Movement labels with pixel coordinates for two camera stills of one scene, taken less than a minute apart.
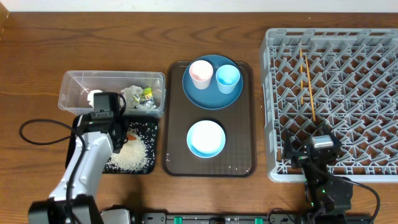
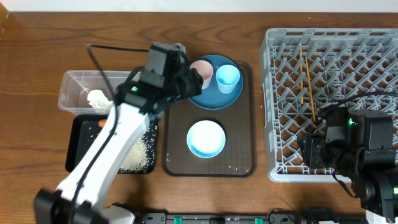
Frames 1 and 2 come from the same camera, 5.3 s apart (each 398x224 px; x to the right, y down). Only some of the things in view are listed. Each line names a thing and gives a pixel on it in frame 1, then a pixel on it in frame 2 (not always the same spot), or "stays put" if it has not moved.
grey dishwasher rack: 345,79 stays put
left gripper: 123,121 to 195,82
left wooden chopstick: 301,72 stays put
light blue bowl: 206,139 stays put
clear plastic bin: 144,93 stays put
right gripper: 300,157 to 314,145
